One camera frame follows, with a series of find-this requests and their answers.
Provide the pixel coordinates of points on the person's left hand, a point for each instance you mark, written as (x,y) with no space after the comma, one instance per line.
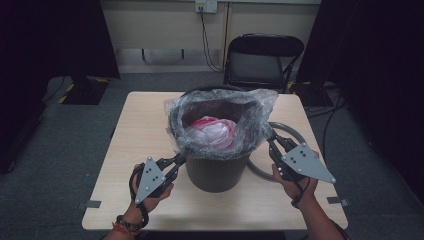
(151,203)

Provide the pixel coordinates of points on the dark grey trash bin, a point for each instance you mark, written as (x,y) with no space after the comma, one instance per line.
(216,176)

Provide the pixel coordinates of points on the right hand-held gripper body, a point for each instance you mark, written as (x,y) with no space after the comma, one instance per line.
(305,161)

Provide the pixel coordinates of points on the beige wall conduit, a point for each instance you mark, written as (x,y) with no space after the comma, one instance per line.
(226,36)

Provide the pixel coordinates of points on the grey table edge bracket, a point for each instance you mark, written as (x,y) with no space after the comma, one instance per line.
(93,204)
(338,201)

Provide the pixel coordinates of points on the black curtain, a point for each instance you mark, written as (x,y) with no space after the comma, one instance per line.
(376,66)
(40,50)

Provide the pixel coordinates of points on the clear plastic bin bag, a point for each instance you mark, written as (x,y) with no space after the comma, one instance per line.
(253,110)

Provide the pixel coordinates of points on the black stand base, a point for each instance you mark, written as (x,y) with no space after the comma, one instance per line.
(85,93)
(313,95)

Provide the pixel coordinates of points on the black folding chair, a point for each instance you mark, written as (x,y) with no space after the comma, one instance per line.
(260,45)

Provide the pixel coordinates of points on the person's right hand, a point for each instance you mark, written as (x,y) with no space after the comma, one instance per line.
(303,191)

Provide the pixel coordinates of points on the white wall socket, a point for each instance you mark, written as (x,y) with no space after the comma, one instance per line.
(206,6)

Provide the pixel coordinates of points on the red and white plastic bag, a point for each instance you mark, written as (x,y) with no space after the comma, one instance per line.
(213,133)

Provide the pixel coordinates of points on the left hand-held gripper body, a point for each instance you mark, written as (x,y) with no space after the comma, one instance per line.
(150,180)

